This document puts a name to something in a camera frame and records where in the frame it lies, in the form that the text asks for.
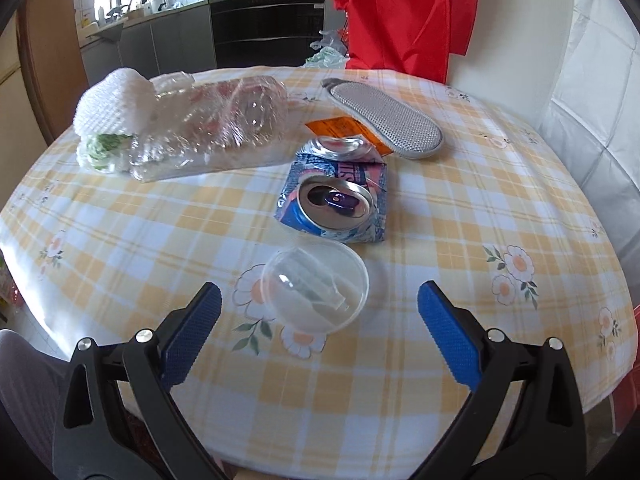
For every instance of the white foam fruit net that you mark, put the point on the white foam fruit net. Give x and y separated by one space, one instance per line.
115 100

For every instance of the orange snack packet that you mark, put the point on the orange snack packet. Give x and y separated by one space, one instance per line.
332 125

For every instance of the red apron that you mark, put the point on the red apron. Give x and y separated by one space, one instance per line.
400 10

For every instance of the clear plastic bottle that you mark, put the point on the clear plastic bottle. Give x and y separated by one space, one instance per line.
220 120

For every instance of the wooden door frame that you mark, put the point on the wooden door frame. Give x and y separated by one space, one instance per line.
55 50

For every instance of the cream refrigerator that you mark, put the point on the cream refrigerator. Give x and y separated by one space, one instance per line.
15 110

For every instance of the black built-in oven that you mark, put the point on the black built-in oven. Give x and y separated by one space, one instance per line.
265 25

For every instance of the grey insole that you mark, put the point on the grey insole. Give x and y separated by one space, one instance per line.
385 120

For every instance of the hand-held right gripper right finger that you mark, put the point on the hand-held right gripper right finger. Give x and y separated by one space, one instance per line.
450 335

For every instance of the yellow checked floral tablecloth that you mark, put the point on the yellow checked floral tablecloth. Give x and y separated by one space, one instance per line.
450 220

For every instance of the green printed plastic bag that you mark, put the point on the green printed plastic bag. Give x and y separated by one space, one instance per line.
325 52

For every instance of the white wall sheet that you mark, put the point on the white wall sheet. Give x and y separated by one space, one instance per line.
595 135

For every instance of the white electric kettle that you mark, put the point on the white electric kettle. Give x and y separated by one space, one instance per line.
159 3

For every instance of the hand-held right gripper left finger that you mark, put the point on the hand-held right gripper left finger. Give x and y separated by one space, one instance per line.
192 330

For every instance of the crushed blue drink can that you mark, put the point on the crushed blue drink can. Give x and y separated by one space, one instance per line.
330 205

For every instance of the grey lower kitchen cabinets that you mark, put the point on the grey lower kitchen cabinets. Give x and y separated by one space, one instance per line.
170 40

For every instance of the clear plastic dome lid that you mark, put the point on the clear plastic dome lid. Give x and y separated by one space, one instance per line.
320 285

